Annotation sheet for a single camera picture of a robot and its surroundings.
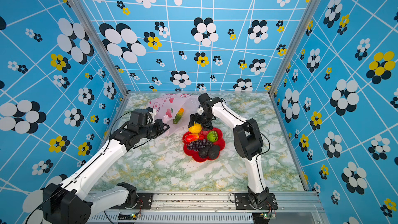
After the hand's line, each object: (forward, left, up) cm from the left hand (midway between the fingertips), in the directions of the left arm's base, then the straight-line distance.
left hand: (172, 124), depth 78 cm
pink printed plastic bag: (+16, +7, -5) cm, 18 cm away
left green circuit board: (-37, +19, -22) cm, 47 cm away
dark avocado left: (-8, -16, -15) cm, 23 cm away
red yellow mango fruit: (-1, -9, -12) cm, 15 cm away
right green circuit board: (-36, -45, -21) cm, 61 cm away
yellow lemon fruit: (+4, -12, -11) cm, 17 cm away
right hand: (+6, -12, -12) cm, 18 cm away
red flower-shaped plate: (+3, -16, -15) cm, 22 cm away
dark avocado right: (-9, -22, -12) cm, 26 cm away
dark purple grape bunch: (-4, -12, -15) cm, 19 cm away
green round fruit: (+1, -21, -13) cm, 25 cm away
